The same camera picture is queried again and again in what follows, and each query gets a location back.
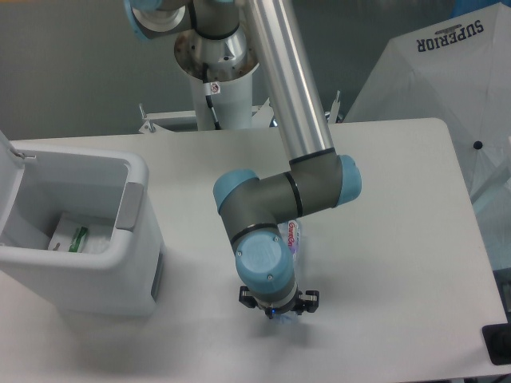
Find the white open trash can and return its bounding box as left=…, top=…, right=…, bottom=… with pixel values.
left=1, top=138, right=164, bottom=316

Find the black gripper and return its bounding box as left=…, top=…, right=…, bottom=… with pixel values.
left=239, top=286, right=320, bottom=320

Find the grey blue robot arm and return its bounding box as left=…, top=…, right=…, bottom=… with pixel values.
left=125, top=1, right=362, bottom=318

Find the clear plastic bag green strip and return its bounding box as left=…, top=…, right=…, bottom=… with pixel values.
left=47, top=212, right=113, bottom=254

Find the white superior umbrella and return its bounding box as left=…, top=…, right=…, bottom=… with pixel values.
left=346, top=3, right=510, bottom=193

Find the white metal base frame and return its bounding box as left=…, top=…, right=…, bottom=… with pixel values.
left=137, top=89, right=344, bottom=135

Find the crushed clear plastic bottle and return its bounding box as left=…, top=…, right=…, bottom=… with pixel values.
left=274, top=219, right=304, bottom=325

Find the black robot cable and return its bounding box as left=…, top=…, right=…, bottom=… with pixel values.
left=201, top=61, right=223, bottom=131

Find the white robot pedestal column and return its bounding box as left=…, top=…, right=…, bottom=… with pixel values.
left=174, top=23, right=259, bottom=131

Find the black device at edge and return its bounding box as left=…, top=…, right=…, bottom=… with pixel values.
left=481, top=323, right=510, bottom=365

